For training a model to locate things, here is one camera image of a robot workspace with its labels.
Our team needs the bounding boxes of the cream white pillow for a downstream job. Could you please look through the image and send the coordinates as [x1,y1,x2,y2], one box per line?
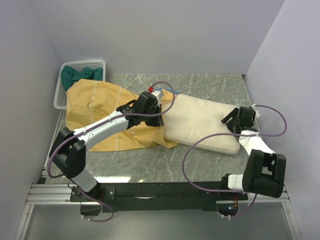
[162,93,240,155]

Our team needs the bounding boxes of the yellow and blue pillowcase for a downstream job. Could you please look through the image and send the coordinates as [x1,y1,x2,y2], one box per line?
[65,79,179,152]

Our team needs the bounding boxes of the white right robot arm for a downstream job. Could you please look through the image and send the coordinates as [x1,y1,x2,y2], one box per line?
[219,106,287,200]

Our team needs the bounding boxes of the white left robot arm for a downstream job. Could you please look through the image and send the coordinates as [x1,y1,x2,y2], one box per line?
[47,90,173,201]

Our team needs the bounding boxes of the dark green cloth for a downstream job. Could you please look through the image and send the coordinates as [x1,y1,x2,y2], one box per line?
[60,65,103,91]

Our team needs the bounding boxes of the white perforated plastic basket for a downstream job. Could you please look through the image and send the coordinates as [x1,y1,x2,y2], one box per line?
[53,59,107,110]

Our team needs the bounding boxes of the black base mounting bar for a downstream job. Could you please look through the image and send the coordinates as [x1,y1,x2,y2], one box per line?
[69,180,248,217]

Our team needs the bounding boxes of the aluminium frame rail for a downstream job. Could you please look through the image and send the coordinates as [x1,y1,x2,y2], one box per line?
[25,180,291,206]

